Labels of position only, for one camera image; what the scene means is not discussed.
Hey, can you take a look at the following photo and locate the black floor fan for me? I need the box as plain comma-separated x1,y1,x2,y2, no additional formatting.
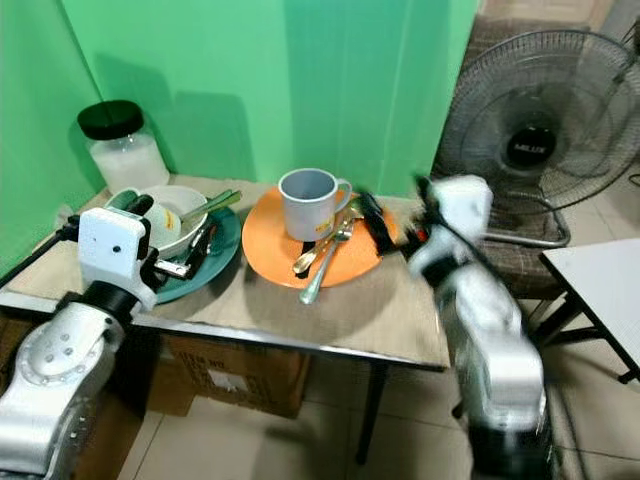
431,28,640,251

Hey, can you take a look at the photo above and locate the teal plate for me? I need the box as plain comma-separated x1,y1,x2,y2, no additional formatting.
104,195,244,305

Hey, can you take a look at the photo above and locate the green backdrop cloth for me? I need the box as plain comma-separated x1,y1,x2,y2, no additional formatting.
0,0,480,279

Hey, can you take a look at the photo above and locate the small teal cup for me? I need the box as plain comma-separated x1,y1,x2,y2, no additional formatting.
104,188,151,217

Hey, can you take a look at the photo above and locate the white side table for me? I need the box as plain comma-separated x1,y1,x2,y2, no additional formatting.
538,237,640,387

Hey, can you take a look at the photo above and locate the beige metal-edged table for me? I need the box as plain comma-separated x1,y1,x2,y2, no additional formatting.
0,176,453,469

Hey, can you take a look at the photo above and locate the grey mug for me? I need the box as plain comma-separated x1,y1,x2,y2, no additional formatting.
277,167,355,243

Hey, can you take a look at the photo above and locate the white bowl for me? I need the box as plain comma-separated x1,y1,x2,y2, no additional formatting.
132,184,210,261

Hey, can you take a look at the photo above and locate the small brown cardboard box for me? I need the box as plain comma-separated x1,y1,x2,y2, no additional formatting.
158,333,313,421

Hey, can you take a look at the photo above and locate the green-handled utensil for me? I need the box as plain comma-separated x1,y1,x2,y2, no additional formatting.
178,189,244,223

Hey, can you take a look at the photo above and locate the orange plate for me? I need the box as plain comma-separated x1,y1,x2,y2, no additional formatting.
241,186,402,290

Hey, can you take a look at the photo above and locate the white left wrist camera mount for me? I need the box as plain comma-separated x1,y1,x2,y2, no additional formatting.
77,206,159,302

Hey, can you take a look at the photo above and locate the gold spoon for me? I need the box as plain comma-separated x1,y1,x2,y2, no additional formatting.
292,212,363,277

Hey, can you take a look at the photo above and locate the glass jar with black lid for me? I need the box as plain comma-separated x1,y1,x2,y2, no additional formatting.
76,99,172,194

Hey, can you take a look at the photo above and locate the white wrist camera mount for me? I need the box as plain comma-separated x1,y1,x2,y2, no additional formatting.
430,174,495,247
77,206,159,302

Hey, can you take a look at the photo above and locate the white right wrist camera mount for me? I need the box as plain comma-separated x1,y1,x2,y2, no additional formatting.
430,174,495,247

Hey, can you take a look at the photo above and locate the silver fork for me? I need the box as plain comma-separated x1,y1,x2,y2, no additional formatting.
297,218,353,306

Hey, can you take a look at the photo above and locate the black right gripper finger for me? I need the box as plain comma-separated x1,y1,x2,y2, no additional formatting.
354,190,402,257

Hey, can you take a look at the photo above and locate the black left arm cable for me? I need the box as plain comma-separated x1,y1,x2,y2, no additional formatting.
0,222,83,289

